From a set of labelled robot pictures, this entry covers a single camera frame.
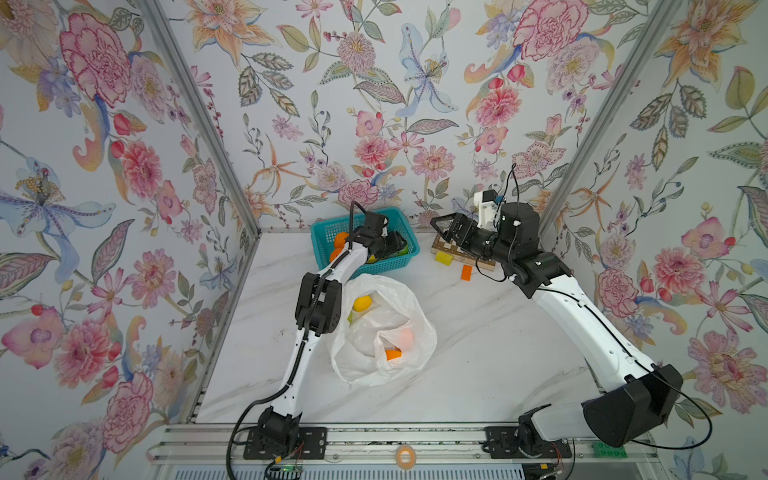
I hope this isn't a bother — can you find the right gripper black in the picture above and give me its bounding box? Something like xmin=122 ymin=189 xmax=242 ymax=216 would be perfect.
xmin=432 ymin=217 xmax=515 ymax=272

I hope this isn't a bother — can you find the yellow lemon toy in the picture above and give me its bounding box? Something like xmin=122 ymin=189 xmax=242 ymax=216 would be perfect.
xmin=353 ymin=295 xmax=373 ymax=313

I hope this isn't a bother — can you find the white translucent plastic bag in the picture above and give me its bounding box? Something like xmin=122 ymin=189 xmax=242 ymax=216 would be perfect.
xmin=329 ymin=274 xmax=437 ymax=387

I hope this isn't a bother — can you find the orange fruit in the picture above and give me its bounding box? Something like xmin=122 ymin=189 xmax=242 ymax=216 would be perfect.
xmin=329 ymin=247 xmax=344 ymax=262
xmin=334 ymin=232 xmax=349 ymax=249

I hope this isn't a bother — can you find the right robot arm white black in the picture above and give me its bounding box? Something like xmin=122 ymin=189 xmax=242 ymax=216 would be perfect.
xmin=431 ymin=205 xmax=683 ymax=457

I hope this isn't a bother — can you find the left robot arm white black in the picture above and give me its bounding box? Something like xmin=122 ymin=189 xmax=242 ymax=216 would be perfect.
xmin=227 ymin=221 xmax=407 ymax=460

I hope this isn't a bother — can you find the wooden chessboard box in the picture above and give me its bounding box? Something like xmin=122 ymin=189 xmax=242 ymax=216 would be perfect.
xmin=430 ymin=235 xmax=497 ymax=272

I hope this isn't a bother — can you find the yellow block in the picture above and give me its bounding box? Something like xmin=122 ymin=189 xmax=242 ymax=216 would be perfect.
xmin=435 ymin=251 xmax=453 ymax=266

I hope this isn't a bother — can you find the orange block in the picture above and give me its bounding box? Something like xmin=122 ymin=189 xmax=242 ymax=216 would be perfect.
xmin=461 ymin=265 xmax=473 ymax=281

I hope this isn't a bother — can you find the teal plastic basket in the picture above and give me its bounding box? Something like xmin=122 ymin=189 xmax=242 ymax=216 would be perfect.
xmin=310 ymin=207 xmax=420 ymax=276

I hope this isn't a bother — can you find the orange carrot toy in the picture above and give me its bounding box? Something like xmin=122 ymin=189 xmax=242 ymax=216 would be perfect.
xmin=385 ymin=349 xmax=402 ymax=361

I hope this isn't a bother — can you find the green lego plate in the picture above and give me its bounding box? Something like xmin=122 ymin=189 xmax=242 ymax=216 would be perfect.
xmin=592 ymin=442 xmax=628 ymax=459

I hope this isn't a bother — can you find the left aluminium corner post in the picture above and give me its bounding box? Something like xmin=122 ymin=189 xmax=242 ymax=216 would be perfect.
xmin=137 ymin=0 xmax=262 ymax=240

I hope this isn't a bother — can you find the aluminium corner post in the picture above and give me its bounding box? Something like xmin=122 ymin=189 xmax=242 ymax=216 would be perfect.
xmin=539 ymin=1 xmax=683 ymax=235
xmin=137 ymin=0 xmax=262 ymax=240

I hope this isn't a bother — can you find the aluminium rail base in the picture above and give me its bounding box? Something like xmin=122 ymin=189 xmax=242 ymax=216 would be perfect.
xmin=148 ymin=423 xmax=668 ymax=479

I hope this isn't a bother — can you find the right aluminium corner post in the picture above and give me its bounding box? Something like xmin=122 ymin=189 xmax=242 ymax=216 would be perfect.
xmin=539 ymin=1 xmax=683 ymax=235

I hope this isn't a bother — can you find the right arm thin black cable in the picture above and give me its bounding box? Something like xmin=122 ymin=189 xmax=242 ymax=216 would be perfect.
xmin=473 ymin=163 xmax=714 ymax=480

